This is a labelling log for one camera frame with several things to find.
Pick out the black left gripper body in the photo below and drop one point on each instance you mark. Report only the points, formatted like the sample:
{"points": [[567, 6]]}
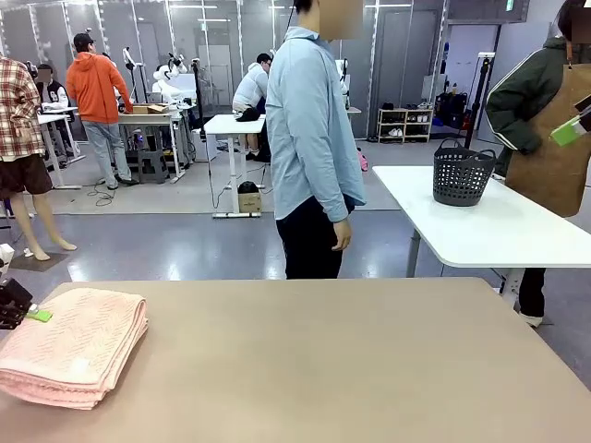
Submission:
{"points": [[14, 293]]}

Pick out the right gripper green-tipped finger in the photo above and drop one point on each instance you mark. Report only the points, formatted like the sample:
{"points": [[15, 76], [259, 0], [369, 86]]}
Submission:
{"points": [[572, 131], [584, 106]]}

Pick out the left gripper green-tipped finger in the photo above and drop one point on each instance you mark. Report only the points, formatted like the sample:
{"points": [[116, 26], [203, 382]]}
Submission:
{"points": [[9, 322], [39, 315]]}

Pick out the pink terry towel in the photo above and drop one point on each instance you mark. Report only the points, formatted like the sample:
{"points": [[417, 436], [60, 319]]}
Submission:
{"points": [[69, 346]]}

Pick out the black perforated plastic basket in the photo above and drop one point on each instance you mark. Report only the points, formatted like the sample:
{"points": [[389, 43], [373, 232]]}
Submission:
{"points": [[461, 177]]}

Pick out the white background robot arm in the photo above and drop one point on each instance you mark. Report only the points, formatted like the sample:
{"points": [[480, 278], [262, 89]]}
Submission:
{"points": [[168, 83]]}

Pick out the person's right forearm blue sleeve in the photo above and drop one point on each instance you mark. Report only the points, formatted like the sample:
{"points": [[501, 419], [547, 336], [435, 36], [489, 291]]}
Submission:
{"points": [[330, 189]]}

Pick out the person's right hand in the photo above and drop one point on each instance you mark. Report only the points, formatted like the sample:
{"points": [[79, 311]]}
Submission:
{"points": [[342, 235]]}

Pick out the person in brown apron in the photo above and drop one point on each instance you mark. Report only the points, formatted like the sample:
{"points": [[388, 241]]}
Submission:
{"points": [[549, 138]]}

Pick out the black pole stand white top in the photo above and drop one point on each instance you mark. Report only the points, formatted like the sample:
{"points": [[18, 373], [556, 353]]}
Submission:
{"points": [[480, 92]]}

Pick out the black equipment cases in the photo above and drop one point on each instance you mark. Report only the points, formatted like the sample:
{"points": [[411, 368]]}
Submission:
{"points": [[452, 111]]}

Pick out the large white side table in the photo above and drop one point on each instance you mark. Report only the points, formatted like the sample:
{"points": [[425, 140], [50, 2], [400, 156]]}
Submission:
{"points": [[485, 226]]}

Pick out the wooden shoe rack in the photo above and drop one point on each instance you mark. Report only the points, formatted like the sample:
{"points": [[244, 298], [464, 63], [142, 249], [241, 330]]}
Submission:
{"points": [[406, 124]]}

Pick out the mannequin in plaid shirt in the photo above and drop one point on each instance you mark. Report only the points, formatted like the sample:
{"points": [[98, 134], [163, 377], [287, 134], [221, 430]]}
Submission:
{"points": [[18, 120]]}

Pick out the white desk near seated person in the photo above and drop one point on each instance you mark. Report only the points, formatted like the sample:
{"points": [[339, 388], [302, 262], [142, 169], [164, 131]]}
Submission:
{"points": [[55, 121]]}

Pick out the grey plastic stool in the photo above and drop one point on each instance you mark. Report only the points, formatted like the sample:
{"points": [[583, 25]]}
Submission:
{"points": [[152, 164]]}

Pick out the seated person in varsity jacket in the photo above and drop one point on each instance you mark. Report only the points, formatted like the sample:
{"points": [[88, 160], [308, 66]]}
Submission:
{"points": [[53, 90]]}

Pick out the pink item on floor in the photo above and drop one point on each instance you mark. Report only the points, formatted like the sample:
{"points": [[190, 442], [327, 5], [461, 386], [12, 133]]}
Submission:
{"points": [[363, 162]]}

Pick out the person in orange hoodie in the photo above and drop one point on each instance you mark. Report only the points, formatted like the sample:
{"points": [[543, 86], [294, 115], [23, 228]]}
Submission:
{"points": [[92, 87]]}

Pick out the white desk with cardboard box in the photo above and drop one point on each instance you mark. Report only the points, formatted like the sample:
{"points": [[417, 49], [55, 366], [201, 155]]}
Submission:
{"points": [[157, 121]]}

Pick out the flat cardboard box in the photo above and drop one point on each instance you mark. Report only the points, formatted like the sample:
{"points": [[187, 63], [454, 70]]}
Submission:
{"points": [[150, 109]]}

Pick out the small cardboard box on floor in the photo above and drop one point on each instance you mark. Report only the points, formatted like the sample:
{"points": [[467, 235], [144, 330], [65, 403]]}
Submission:
{"points": [[250, 203]]}

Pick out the black object on floor box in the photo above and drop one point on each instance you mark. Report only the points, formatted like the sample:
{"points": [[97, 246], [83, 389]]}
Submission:
{"points": [[248, 187]]}

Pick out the person in light blue shirt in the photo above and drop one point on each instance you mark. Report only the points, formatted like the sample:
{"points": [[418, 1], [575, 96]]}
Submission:
{"points": [[309, 120]]}

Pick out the white standing desk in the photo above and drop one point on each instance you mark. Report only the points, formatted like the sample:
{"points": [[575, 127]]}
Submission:
{"points": [[233, 124]]}

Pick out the person in white jacket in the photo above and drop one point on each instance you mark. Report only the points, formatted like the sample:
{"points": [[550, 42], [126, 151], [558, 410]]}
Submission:
{"points": [[251, 87]]}

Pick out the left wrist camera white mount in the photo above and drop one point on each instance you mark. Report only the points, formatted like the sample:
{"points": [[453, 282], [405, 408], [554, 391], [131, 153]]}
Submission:
{"points": [[5, 258]]}

